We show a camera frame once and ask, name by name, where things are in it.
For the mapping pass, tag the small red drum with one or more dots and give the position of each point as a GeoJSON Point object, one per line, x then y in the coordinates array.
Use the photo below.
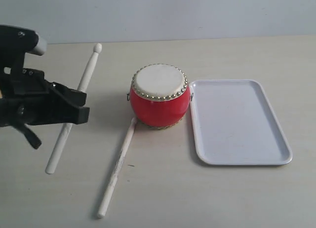
{"type": "Point", "coordinates": [159, 95]}

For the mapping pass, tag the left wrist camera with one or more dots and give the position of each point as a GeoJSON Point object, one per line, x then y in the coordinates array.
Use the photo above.
{"type": "Point", "coordinates": [40, 48]}

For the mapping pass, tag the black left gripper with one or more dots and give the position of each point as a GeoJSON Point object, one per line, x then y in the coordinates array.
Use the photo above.
{"type": "Point", "coordinates": [24, 91]}

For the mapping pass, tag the scuffed white wooden drumstick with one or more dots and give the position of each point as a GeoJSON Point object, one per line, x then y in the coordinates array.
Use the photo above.
{"type": "Point", "coordinates": [115, 172]}

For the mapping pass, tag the white rectangular plastic tray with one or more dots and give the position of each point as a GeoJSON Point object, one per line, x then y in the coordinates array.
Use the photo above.
{"type": "Point", "coordinates": [234, 124]}

